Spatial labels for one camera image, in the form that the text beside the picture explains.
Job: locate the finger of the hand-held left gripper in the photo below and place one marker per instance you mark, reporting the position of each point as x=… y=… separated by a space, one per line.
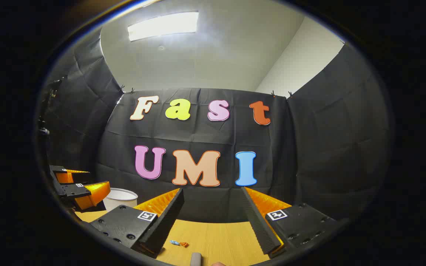
x=76 y=190
x=59 y=170

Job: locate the white garbage bin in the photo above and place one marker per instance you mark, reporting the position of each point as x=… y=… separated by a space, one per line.
x=120 y=199

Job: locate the wooden desktop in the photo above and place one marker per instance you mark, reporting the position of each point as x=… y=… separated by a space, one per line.
x=227 y=240

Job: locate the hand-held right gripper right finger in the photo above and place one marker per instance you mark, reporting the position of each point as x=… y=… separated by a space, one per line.
x=259 y=221

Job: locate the small grey broom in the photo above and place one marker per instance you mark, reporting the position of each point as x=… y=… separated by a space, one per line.
x=195 y=259

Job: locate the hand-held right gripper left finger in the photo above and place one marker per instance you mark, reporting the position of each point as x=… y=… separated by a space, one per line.
x=168 y=218

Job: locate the blue paper scrap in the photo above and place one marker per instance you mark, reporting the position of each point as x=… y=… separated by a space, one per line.
x=175 y=242

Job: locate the black backdrop cloth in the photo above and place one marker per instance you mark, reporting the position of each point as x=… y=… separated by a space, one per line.
x=309 y=147

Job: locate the orange paper scrap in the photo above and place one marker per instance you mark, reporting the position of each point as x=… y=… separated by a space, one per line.
x=184 y=244

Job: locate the ceiling light panel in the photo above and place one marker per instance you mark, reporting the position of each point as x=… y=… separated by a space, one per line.
x=163 y=25

